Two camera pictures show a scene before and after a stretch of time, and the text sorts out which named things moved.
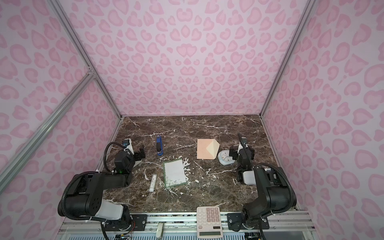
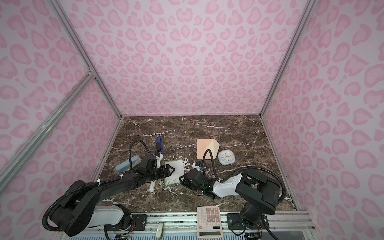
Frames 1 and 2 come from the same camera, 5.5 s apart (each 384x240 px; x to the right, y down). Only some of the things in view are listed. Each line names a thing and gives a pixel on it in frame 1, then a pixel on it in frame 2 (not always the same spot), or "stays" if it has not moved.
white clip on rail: x=159 y=231 stays
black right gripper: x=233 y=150 -> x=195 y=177
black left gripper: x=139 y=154 -> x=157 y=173
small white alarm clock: x=224 y=158 stays
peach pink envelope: x=207 y=149 stays
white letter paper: x=174 y=173 stays
